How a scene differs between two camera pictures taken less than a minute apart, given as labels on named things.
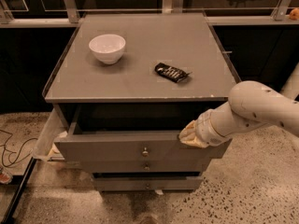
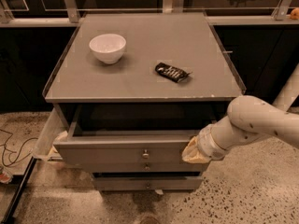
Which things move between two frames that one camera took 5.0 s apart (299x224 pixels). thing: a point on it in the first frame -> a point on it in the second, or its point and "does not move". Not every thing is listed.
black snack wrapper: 171,73 does not move
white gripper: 206,131 -> 206,145
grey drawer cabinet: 139,72 does not move
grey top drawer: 136,147 does not move
